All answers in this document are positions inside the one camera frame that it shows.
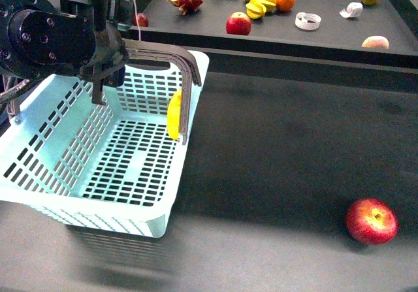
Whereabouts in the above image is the red apple on shelf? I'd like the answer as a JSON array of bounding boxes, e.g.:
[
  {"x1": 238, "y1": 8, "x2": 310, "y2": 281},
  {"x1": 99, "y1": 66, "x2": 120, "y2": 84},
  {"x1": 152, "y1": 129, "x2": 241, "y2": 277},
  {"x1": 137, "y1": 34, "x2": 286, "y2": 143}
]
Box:
[{"x1": 225, "y1": 12, "x2": 251, "y2": 36}]

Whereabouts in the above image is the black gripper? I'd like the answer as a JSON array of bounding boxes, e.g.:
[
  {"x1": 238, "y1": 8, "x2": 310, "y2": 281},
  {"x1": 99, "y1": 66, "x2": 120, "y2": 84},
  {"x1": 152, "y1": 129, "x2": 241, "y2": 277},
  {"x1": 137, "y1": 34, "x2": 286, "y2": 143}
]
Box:
[{"x1": 78, "y1": 21, "x2": 129, "y2": 105}]

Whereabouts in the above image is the white tape ring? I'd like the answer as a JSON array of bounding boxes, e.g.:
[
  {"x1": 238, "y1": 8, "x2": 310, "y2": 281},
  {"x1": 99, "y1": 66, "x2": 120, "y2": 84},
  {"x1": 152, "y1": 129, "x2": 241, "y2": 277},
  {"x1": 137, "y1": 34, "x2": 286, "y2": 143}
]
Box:
[{"x1": 295, "y1": 12, "x2": 323, "y2": 31}]

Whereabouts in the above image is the white hanging cable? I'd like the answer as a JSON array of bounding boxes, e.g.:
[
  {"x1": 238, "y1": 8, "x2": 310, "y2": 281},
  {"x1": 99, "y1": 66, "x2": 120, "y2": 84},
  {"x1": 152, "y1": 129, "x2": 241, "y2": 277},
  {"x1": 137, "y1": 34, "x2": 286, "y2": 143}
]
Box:
[{"x1": 129, "y1": 0, "x2": 142, "y2": 43}]

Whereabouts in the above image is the pink peach front right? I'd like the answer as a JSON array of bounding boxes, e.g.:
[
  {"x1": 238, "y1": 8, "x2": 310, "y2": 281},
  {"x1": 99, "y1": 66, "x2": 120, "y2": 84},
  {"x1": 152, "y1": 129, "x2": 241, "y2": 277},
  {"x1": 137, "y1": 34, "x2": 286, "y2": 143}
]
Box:
[{"x1": 361, "y1": 35, "x2": 389, "y2": 49}]

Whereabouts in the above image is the orange persimmon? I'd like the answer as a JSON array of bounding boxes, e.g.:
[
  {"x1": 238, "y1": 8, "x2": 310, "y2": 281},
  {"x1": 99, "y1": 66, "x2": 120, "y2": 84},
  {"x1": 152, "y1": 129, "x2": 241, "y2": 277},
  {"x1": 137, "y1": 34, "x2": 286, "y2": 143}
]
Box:
[{"x1": 275, "y1": 0, "x2": 295, "y2": 12}]

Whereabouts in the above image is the yellow star fruit centre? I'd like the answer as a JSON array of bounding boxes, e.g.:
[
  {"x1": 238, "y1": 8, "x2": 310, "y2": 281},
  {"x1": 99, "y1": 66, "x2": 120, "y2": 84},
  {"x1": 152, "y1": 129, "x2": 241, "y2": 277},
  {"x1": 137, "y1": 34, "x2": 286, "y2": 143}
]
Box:
[{"x1": 246, "y1": 0, "x2": 276, "y2": 20}]

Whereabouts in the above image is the small red fruit left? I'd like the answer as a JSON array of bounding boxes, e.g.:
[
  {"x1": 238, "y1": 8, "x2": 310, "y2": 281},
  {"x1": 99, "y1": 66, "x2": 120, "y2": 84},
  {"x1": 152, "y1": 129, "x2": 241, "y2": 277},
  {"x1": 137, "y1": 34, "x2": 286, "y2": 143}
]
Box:
[{"x1": 133, "y1": 12, "x2": 149, "y2": 27}]

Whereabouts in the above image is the red apple on table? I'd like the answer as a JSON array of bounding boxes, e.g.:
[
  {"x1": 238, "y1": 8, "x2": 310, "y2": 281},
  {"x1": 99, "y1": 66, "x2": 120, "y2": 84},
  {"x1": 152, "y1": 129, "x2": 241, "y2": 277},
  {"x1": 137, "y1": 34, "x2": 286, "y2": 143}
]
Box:
[{"x1": 345, "y1": 198, "x2": 399, "y2": 245}]

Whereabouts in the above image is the light blue plastic basket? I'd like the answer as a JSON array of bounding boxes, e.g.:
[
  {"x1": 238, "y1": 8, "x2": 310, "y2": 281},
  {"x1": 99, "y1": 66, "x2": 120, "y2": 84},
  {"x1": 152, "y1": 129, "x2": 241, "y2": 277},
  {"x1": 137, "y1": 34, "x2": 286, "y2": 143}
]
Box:
[{"x1": 0, "y1": 39, "x2": 210, "y2": 239}]

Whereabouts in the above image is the yellow mango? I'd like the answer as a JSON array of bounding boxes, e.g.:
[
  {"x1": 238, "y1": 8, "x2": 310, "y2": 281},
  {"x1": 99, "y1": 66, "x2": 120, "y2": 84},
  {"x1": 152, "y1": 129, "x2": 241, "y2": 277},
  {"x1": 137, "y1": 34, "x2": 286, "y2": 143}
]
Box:
[{"x1": 167, "y1": 89, "x2": 182, "y2": 140}]

